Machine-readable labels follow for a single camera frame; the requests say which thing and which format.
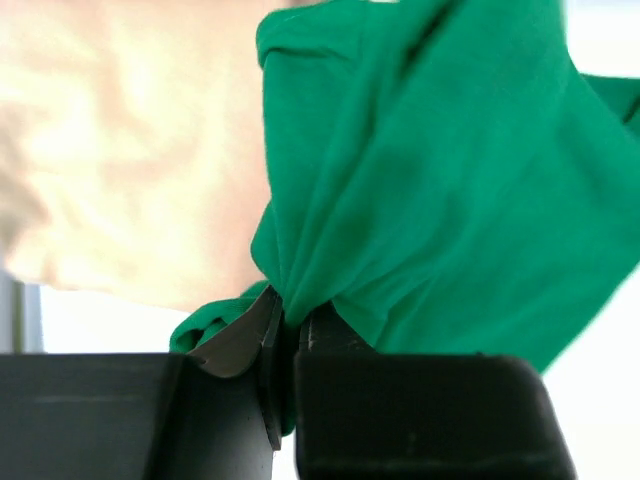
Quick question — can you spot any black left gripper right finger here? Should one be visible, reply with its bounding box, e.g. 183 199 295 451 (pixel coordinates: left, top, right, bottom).
295 305 576 480

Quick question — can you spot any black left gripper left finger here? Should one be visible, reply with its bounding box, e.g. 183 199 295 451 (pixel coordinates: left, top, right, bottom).
1 289 282 479

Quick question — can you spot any green t-shirt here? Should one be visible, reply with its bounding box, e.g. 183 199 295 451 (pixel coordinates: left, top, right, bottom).
168 0 640 436

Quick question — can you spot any beige t-shirt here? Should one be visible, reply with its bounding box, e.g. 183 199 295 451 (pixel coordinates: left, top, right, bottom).
1 1 281 311

